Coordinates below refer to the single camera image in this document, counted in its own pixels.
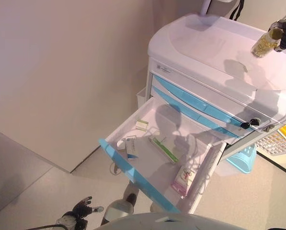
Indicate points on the grey robot torso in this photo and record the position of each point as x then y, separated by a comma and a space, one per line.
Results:
162, 222

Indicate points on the clear bottle yellow capsules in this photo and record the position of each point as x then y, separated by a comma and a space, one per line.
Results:
266, 43

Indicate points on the light blue waste bin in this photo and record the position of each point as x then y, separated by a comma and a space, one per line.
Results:
243, 160

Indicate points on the long green white box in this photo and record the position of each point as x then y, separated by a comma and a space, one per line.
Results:
163, 149

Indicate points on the blue white medicine box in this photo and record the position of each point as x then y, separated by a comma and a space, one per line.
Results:
131, 147

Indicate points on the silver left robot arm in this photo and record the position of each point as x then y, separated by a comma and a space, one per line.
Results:
69, 221

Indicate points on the small green white box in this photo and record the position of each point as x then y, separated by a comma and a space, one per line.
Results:
142, 125

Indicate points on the black cart keys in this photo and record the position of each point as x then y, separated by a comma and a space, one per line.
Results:
247, 124

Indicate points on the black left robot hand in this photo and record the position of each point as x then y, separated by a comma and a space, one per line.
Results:
84, 209

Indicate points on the white lattice side basket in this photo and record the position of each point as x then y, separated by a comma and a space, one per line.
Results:
274, 146

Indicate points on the white medical cart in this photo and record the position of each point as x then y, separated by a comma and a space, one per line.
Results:
200, 48

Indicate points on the blue-fronted medicine drawer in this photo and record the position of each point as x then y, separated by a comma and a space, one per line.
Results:
147, 155

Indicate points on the robot left leg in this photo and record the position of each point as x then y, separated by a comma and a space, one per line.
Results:
118, 208

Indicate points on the white side bin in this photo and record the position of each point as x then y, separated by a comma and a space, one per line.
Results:
140, 98

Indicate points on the metal cart side latch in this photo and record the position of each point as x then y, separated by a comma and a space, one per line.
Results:
269, 128

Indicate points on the pink white medicine packet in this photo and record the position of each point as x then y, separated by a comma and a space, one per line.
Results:
184, 178

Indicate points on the blue-fronted cart drawer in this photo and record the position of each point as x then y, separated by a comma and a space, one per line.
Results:
188, 109
193, 98

